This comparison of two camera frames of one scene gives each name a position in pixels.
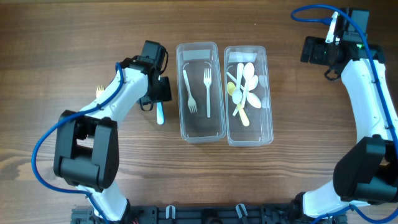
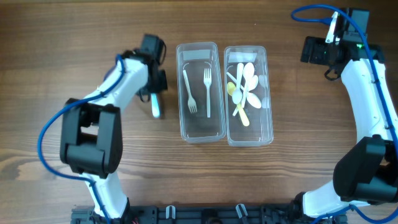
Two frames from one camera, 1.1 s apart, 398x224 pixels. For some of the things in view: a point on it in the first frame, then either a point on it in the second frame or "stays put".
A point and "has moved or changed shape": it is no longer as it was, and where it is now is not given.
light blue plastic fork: x=160 y=114 has moved or changed shape
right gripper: x=315 y=56 stays put
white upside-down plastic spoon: x=252 y=99 stays put
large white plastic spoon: x=249 y=72 stays put
